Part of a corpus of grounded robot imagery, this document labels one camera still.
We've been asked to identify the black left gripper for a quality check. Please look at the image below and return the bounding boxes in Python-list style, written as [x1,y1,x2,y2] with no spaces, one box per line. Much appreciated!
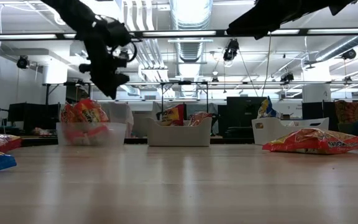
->
[78,28,131,100]

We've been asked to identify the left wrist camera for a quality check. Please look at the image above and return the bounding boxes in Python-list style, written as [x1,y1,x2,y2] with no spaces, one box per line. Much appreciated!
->
[106,20,133,47]

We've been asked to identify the grey plastic bin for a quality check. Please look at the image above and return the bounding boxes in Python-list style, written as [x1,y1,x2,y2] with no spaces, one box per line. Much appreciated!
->
[146,116,213,147]

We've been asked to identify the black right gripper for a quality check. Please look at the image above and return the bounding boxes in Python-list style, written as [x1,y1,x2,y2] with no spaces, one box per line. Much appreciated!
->
[227,0,329,40]

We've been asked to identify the silver ventilation duct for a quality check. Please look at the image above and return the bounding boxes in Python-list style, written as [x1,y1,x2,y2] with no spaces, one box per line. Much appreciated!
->
[314,34,358,62]
[169,0,214,63]

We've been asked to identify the black monitor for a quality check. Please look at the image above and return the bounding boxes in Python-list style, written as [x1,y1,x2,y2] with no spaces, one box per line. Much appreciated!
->
[227,96,269,127]
[7,102,61,131]

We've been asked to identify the black background rig frame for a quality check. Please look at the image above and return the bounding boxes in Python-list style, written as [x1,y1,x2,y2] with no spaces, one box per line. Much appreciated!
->
[44,80,210,125]

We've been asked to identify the translucent plastic sheet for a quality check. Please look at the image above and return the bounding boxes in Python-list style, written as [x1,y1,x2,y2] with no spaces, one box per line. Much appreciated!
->
[99,101,135,125]

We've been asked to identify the white plastic bin with handles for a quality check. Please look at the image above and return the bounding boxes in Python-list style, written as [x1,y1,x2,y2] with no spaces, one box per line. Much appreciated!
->
[251,117,329,146]

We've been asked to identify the black overhead rig bar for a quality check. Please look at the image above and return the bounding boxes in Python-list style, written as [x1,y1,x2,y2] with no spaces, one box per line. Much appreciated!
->
[0,27,358,41]

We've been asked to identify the orange patterned bag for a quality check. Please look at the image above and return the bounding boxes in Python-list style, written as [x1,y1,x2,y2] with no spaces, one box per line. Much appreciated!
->
[334,100,358,125]

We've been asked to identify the black ceiling camera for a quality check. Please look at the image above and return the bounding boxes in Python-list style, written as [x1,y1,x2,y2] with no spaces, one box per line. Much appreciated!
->
[341,49,357,60]
[280,72,295,83]
[16,55,30,70]
[223,39,240,62]

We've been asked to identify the clear plastic bin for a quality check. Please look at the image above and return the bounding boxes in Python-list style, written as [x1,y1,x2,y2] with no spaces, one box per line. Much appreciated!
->
[55,121,127,147]

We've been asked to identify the black aluminium table frame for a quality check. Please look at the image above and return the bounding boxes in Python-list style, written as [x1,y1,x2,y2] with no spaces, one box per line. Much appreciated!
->
[20,136,254,147]

